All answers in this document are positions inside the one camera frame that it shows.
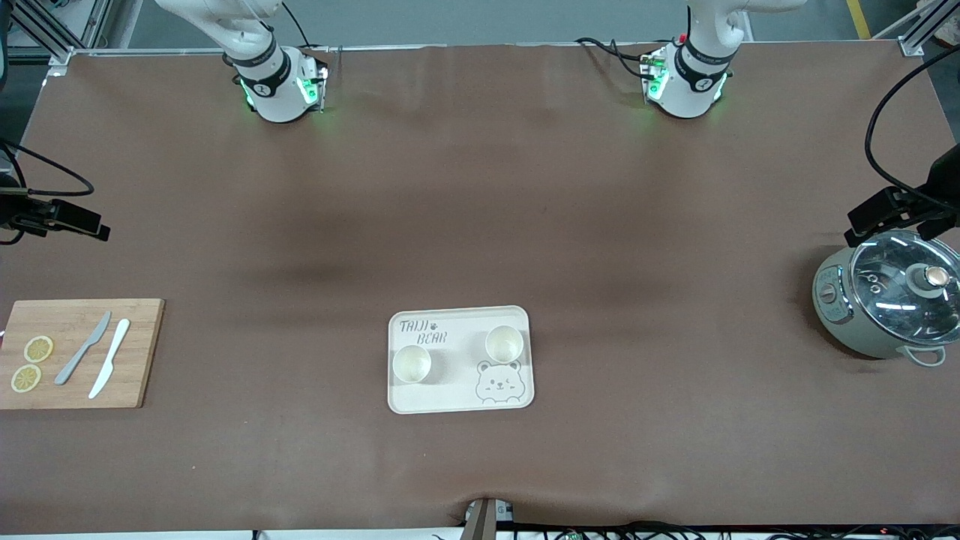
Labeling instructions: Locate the white IKEA cup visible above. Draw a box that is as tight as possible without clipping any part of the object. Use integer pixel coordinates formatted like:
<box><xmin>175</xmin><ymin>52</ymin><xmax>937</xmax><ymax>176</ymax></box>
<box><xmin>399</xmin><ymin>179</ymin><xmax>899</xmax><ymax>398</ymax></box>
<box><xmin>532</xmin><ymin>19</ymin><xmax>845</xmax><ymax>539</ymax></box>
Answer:
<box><xmin>392</xmin><ymin>344</ymin><xmax>433</xmax><ymax>384</ymax></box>
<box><xmin>484</xmin><ymin>325</ymin><xmax>525</xmax><ymax>365</ymax></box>

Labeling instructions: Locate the black right arm base cable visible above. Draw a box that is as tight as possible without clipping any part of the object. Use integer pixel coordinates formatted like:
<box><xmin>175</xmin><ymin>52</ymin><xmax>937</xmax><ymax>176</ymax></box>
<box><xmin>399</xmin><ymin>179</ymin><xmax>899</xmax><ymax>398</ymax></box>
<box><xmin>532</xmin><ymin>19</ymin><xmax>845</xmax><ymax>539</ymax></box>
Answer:
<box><xmin>281</xmin><ymin>0</ymin><xmax>335</xmax><ymax>53</ymax></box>

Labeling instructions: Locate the beige bear print tray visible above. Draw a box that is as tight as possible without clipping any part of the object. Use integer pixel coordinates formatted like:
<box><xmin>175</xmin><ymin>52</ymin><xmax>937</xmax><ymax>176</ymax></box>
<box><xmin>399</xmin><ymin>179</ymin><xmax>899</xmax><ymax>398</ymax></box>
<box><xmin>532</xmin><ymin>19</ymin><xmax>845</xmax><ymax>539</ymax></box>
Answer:
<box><xmin>387</xmin><ymin>305</ymin><xmax>536</xmax><ymax>415</ymax></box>

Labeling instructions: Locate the white plastic knife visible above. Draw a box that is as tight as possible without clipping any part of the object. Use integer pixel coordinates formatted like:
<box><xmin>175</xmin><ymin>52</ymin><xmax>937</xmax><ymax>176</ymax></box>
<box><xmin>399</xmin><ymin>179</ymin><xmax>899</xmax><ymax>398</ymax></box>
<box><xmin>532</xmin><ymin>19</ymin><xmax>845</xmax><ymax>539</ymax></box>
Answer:
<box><xmin>88</xmin><ymin>319</ymin><xmax>131</xmax><ymax>400</ymax></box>

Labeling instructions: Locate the wooden post with device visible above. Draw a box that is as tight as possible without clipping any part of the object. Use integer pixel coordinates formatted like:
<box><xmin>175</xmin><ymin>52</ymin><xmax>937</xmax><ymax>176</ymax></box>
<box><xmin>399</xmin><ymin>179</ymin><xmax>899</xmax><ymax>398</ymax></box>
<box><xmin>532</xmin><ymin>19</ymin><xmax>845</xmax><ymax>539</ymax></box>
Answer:
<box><xmin>461</xmin><ymin>496</ymin><xmax>515</xmax><ymax>540</ymax></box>

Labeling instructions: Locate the black left arm base cable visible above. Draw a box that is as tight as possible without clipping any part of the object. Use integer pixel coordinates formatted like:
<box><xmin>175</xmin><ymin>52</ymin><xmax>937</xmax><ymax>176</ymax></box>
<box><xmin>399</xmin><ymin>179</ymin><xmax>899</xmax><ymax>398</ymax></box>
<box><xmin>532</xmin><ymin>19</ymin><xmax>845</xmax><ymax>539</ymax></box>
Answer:
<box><xmin>574</xmin><ymin>36</ymin><xmax>657</xmax><ymax>80</ymax></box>

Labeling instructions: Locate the green electric cooking pot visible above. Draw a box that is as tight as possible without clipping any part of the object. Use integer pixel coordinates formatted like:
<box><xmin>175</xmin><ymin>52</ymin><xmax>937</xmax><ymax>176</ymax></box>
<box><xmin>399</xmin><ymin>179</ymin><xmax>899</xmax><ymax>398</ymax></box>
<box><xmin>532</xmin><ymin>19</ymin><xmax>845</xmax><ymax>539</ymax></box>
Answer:
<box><xmin>812</xmin><ymin>229</ymin><xmax>960</xmax><ymax>368</ymax></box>

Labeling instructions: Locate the black arm base cable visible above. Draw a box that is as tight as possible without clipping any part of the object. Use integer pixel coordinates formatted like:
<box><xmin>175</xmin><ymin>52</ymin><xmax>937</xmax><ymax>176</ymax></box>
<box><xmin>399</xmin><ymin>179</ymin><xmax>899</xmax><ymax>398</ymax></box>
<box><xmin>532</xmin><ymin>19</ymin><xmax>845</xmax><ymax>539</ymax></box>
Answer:
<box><xmin>281</xmin><ymin>0</ymin><xmax>335</xmax><ymax>53</ymax></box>
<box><xmin>574</xmin><ymin>36</ymin><xmax>657</xmax><ymax>80</ymax></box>

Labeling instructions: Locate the grey plastic knife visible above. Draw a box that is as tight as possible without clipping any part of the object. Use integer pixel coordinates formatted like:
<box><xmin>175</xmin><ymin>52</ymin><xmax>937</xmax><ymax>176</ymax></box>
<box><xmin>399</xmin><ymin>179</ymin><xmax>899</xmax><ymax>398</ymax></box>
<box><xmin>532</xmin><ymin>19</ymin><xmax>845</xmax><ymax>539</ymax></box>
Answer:
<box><xmin>54</xmin><ymin>311</ymin><xmax>113</xmax><ymax>386</ymax></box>

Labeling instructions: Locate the bamboo cutting board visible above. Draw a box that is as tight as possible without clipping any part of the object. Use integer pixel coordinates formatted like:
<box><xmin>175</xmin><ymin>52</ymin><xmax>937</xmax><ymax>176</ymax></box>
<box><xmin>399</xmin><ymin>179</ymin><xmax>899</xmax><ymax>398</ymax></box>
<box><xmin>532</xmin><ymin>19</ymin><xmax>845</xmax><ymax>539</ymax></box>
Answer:
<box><xmin>0</xmin><ymin>298</ymin><xmax>166</xmax><ymax>410</ymax></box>

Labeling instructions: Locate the aluminium frame profile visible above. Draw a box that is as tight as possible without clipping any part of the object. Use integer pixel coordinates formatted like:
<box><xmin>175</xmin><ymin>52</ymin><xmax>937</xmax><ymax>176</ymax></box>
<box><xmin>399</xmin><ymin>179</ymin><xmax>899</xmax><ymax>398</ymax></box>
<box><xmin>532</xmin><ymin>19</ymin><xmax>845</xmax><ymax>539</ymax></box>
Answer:
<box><xmin>874</xmin><ymin>0</ymin><xmax>960</xmax><ymax>57</ymax></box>
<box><xmin>0</xmin><ymin>0</ymin><xmax>113</xmax><ymax>65</ymax></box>

